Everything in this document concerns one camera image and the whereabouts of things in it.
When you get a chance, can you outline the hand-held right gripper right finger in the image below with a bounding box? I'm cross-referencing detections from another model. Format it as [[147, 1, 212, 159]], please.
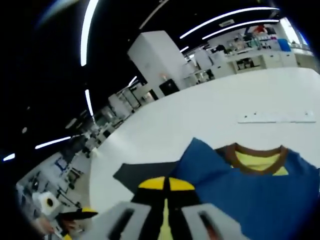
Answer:
[[166, 176, 242, 240]]

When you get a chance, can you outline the white storage counter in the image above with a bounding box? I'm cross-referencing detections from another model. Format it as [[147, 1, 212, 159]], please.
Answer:
[[193, 32, 302, 77]]

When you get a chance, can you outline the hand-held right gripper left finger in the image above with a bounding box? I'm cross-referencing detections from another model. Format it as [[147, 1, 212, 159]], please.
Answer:
[[81, 175, 167, 240]]

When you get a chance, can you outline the ceiling light strip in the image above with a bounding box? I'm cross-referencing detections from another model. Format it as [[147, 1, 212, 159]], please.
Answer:
[[179, 6, 280, 40], [34, 135, 72, 150], [201, 19, 280, 41], [84, 89, 95, 118], [80, 0, 100, 67]]

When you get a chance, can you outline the blue bin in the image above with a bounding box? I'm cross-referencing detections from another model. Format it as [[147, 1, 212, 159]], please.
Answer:
[[279, 37, 292, 53]]

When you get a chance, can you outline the black box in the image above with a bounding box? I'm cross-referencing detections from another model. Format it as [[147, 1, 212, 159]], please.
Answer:
[[158, 78, 181, 98]]

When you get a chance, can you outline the large white pillar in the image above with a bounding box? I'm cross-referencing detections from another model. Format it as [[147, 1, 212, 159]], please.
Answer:
[[126, 30, 189, 99]]

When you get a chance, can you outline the person's left hand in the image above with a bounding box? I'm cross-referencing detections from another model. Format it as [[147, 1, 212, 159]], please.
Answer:
[[36, 215, 81, 239]]

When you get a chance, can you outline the clear template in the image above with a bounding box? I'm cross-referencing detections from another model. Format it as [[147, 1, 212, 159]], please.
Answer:
[[237, 110, 317, 125]]

